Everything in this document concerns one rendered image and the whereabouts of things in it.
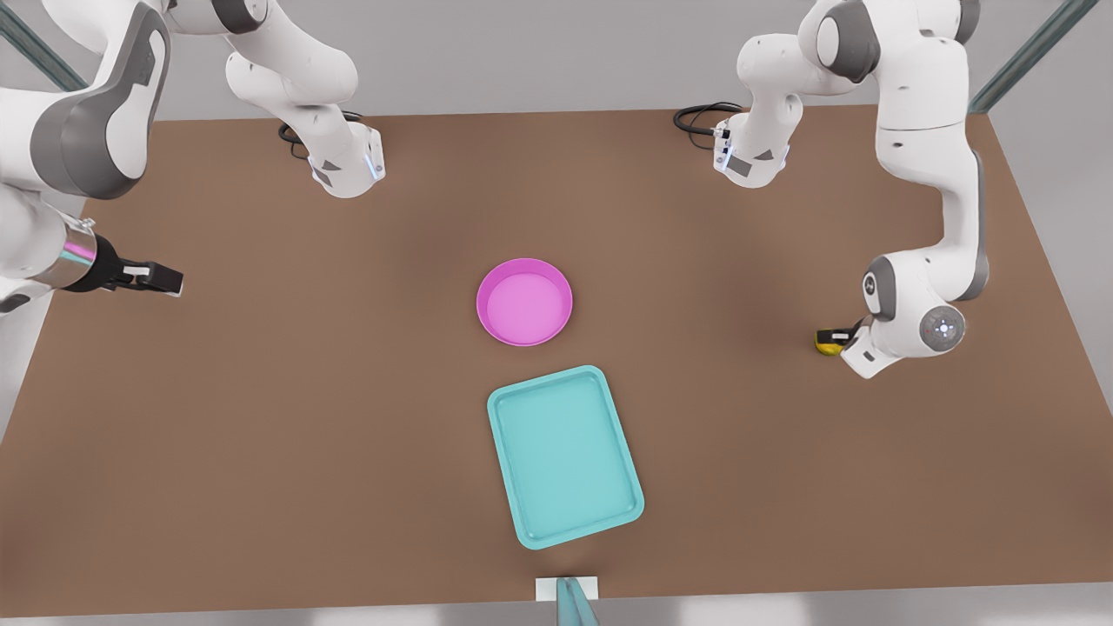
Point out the orange fruit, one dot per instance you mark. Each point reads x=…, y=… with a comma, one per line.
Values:
x=826, y=348

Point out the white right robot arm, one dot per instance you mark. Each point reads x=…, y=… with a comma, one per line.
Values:
x=83, y=130

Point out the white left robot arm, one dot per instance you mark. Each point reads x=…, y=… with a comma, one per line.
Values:
x=922, y=104

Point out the teal rectangular tray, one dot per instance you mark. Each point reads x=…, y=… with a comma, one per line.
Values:
x=563, y=456

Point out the pink round plate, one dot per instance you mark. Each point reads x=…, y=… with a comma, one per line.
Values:
x=524, y=304

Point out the silver frame post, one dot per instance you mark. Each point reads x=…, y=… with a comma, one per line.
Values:
x=1030, y=52
x=574, y=602
x=39, y=52

